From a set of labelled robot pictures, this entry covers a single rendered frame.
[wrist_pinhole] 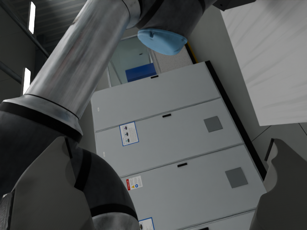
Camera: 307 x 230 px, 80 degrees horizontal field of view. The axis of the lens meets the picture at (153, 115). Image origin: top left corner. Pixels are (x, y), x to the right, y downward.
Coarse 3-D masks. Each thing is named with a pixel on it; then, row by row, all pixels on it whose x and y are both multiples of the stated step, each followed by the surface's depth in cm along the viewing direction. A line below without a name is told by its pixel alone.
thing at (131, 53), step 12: (120, 48) 442; (132, 48) 437; (144, 48) 433; (120, 60) 426; (132, 60) 421; (144, 60) 417; (120, 72) 411; (132, 72) 407; (144, 72) 403; (120, 84) 396
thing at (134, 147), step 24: (144, 120) 296; (168, 120) 291; (192, 120) 286; (216, 120) 280; (240, 120) 280; (96, 144) 290; (120, 144) 283; (144, 144) 279; (168, 144) 274; (192, 144) 270; (216, 144) 266; (240, 144) 264; (120, 168) 267; (144, 168) 263
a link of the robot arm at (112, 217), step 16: (96, 160) 28; (96, 176) 26; (112, 176) 28; (96, 192) 25; (112, 192) 26; (96, 208) 24; (112, 208) 24; (128, 208) 25; (96, 224) 22; (112, 224) 23; (128, 224) 24
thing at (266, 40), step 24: (264, 0) 53; (288, 0) 45; (240, 24) 67; (264, 24) 56; (288, 24) 47; (240, 48) 72; (264, 48) 58; (288, 48) 49; (264, 72) 62; (288, 72) 51; (264, 96) 65; (288, 96) 54; (264, 120) 69; (288, 120) 57
